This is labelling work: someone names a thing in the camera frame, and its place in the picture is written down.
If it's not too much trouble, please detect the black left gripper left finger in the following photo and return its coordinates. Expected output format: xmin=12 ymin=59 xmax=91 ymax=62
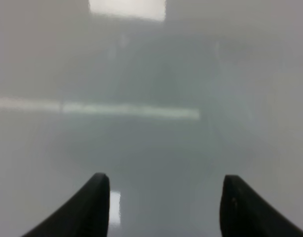
xmin=24 ymin=173 xmax=110 ymax=237

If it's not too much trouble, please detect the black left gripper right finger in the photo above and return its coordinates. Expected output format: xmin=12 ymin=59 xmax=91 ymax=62
xmin=219 ymin=175 xmax=303 ymax=237

